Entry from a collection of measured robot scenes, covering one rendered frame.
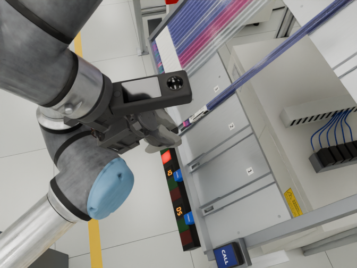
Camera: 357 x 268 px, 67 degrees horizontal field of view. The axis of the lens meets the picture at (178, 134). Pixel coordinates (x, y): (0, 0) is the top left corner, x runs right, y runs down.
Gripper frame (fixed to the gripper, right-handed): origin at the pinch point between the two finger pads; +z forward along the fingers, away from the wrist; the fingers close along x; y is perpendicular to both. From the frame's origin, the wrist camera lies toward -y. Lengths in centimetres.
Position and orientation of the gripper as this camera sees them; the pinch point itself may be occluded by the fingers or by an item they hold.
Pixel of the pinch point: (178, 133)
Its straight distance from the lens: 51.1
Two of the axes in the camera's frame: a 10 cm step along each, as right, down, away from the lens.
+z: 5.3, 3.1, 7.9
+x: 2.4, 8.4, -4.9
